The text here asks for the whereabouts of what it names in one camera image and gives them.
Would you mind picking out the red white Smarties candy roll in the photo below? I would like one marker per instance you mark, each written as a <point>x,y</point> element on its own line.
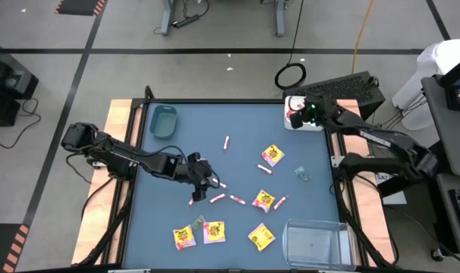
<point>226,143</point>
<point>280,203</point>
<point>222,185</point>
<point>264,169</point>
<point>237,199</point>
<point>190,203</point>
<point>217,198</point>

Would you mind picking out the grey metal table leg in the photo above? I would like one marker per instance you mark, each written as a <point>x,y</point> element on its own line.
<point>279,19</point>
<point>167,19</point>

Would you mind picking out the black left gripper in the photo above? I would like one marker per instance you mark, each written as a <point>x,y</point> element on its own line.
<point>199,172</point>

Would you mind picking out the teal plastic bin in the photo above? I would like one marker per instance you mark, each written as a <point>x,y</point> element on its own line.
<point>163,123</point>

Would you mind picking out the white plastic bin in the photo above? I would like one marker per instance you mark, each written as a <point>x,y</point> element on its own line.
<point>292,100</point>

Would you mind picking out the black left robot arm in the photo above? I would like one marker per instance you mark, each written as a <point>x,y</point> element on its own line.
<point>120,157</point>

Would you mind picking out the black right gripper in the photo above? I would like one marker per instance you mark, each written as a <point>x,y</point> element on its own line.
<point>315,112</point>

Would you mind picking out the white printed paper sheet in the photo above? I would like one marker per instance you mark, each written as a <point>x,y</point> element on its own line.
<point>391,197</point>

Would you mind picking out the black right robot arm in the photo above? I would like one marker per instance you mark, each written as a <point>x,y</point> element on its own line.
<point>382,138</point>

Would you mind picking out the black computer tower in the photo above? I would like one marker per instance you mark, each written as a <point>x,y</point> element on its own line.
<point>347,87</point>

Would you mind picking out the black orange striped mat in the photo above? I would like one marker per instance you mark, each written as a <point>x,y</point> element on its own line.
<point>78,7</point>
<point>2,242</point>

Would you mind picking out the black power strip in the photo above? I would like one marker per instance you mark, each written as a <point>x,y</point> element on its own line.
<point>186,21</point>

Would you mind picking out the black floor equipment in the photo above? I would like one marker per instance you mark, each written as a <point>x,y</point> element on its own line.
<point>6,83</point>

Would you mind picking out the grey desk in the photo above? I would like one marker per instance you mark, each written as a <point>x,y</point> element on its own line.
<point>450,144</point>

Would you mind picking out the white trash bin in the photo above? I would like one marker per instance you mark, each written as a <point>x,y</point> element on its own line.
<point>442,57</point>

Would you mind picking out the clear plastic bin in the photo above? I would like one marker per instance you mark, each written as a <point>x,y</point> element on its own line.
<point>317,246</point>

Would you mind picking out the wooden table side board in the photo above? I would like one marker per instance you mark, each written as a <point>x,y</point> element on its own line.
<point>372,216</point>
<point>118,110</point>

